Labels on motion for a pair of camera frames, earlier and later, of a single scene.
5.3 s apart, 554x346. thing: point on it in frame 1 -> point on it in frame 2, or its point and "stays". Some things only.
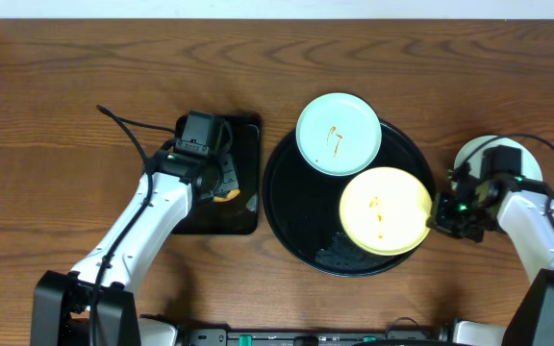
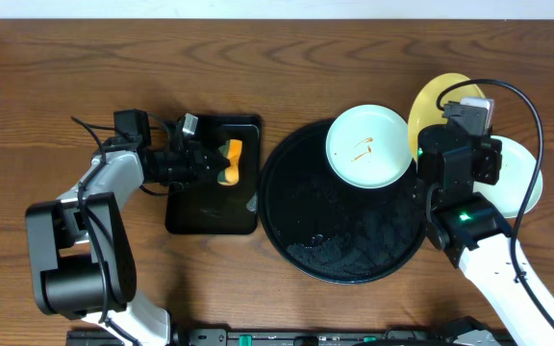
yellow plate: x=385 y=210 -> x=424 y=110
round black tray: x=303 y=206 stays
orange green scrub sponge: x=232 y=194 -> x=231 y=150
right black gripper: x=440 y=221 -> x=489 y=157
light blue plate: x=339 y=134 -> x=368 y=146
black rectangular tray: x=239 y=213 stays
